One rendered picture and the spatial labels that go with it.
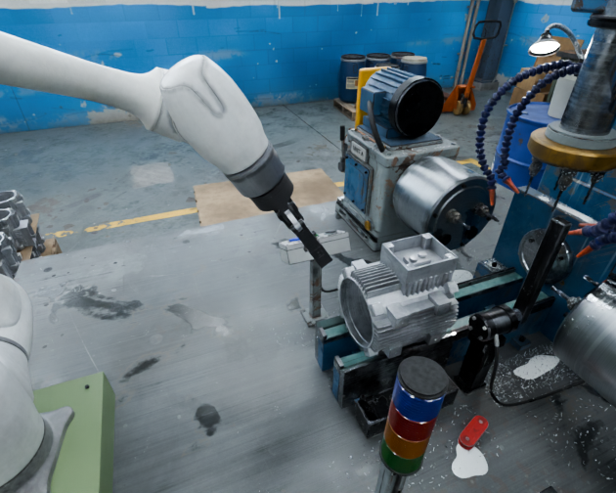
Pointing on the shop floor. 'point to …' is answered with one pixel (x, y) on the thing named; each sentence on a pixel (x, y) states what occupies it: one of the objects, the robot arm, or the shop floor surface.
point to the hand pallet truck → (458, 104)
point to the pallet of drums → (347, 79)
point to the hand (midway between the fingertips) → (318, 252)
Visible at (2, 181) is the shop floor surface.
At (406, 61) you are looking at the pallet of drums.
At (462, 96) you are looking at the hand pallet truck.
